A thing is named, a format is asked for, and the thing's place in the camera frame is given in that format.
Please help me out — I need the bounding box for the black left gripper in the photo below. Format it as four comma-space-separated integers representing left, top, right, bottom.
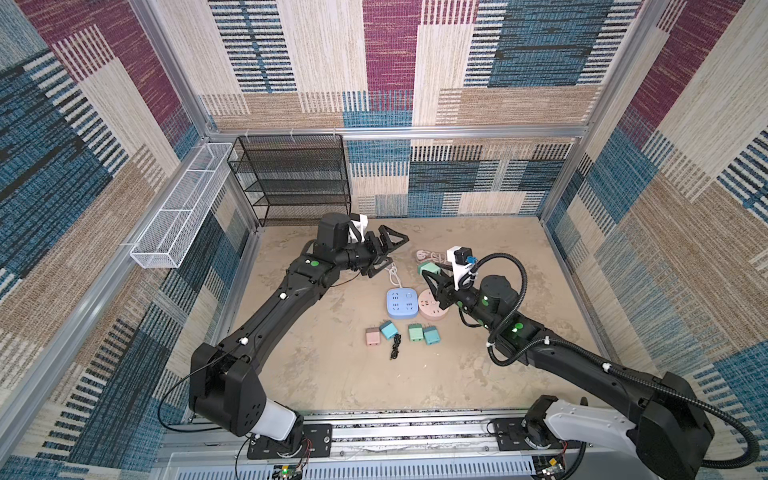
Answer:
334, 227, 407, 278

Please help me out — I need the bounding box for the pink round power strip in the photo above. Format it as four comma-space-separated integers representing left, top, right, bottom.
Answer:
418, 289, 448, 321

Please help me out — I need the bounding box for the blue square power strip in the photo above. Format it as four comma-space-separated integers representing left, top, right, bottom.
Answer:
385, 287, 419, 320

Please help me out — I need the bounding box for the white wire mesh basket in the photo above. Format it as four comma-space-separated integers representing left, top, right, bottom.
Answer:
130, 143, 233, 269

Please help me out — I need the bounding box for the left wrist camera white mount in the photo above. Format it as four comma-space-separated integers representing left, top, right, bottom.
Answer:
349, 213, 368, 243

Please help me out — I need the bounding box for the black wire shelf rack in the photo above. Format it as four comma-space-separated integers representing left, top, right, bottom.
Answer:
229, 134, 352, 227

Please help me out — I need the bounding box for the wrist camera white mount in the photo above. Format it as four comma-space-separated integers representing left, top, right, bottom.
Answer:
447, 246, 477, 291
349, 213, 368, 243

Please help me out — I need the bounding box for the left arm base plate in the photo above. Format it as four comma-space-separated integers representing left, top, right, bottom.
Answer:
246, 423, 333, 460

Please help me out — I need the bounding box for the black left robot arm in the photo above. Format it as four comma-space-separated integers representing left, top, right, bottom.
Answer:
189, 213, 409, 453

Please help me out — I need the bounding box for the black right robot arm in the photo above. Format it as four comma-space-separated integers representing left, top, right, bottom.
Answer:
423, 271, 714, 479

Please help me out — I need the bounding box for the pink charger adapter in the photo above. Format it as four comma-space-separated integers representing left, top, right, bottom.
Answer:
365, 328, 381, 346

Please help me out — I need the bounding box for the black corrugated cable conduit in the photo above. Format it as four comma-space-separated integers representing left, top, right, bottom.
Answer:
467, 252, 761, 470

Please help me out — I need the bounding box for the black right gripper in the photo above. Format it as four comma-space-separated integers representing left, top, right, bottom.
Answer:
422, 263, 499, 332

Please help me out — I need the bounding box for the green charger adapter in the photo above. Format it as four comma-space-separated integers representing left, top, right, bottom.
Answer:
408, 324, 424, 342
418, 261, 442, 276

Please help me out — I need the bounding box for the teal charger adapter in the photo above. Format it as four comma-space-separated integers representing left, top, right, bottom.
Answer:
423, 326, 441, 345

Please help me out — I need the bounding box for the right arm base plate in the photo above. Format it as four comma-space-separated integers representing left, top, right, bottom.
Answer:
485, 417, 582, 452

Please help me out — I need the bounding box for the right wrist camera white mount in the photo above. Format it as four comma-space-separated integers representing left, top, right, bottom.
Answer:
447, 246, 477, 291

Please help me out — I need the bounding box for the blue charger adapter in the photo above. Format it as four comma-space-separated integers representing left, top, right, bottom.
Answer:
379, 321, 399, 340

